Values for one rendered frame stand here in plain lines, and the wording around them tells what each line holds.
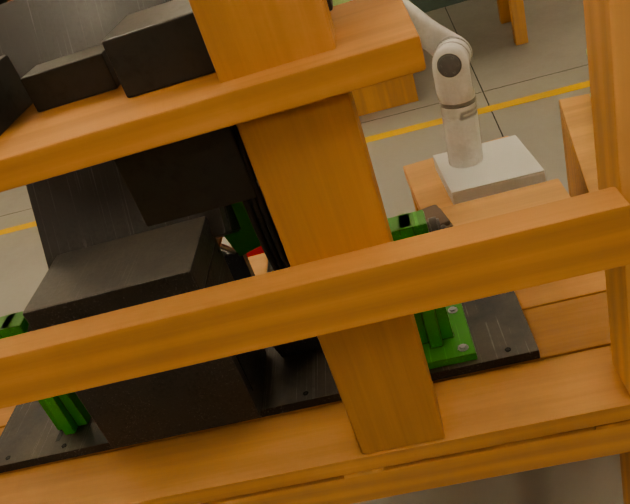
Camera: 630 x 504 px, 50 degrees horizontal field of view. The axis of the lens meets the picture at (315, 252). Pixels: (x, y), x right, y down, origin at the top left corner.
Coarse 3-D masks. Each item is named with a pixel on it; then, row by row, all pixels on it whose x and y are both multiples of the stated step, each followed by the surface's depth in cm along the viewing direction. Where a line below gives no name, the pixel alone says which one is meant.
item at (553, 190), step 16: (512, 192) 161; (528, 192) 159; (544, 192) 157; (560, 192) 155; (448, 208) 164; (464, 208) 161; (480, 208) 159; (496, 208) 157; (512, 208) 155; (256, 256) 172; (256, 272) 165
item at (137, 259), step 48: (144, 240) 119; (192, 240) 114; (48, 288) 115; (96, 288) 110; (144, 288) 107; (192, 288) 107; (144, 384) 118; (192, 384) 118; (240, 384) 118; (144, 432) 125
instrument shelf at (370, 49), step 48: (384, 0) 87; (336, 48) 75; (384, 48) 71; (96, 96) 90; (144, 96) 82; (192, 96) 76; (240, 96) 74; (288, 96) 74; (0, 144) 84; (48, 144) 77; (96, 144) 77; (144, 144) 77
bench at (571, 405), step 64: (576, 320) 123; (448, 384) 119; (512, 384) 115; (576, 384) 111; (128, 448) 129; (192, 448) 124; (256, 448) 120; (320, 448) 115; (448, 448) 110; (512, 448) 110; (576, 448) 110
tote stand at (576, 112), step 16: (576, 96) 218; (560, 112) 221; (576, 112) 209; (576, 128) 201; (592, 128) 198; (576, 144) 193; (592, 144) 190; (576, 160) 190; (592, 160) 183; (576, 176) 198; (592, 176) 177; (576, 192) 207
